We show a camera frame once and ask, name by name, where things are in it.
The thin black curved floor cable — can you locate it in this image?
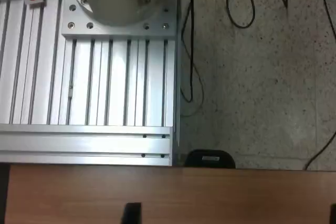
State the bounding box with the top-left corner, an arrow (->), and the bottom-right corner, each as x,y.
180,3 -> 205,118

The thick black hanging cable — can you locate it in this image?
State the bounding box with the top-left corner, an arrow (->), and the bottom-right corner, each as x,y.
183,0 -> 196,103

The black device with label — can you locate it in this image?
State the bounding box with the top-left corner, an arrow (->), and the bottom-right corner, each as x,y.
183,149 -> 236,169

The slotted aluminium robot table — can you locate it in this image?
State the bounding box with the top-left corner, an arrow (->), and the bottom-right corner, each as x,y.
0,0 -> 182,167

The thin black looped floor cable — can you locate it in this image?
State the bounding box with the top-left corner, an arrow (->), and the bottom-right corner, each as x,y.
181,0 -> 301,29

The aluminium robot mounting plate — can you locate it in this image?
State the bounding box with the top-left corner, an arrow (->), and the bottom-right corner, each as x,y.
61,0 -> 176,41

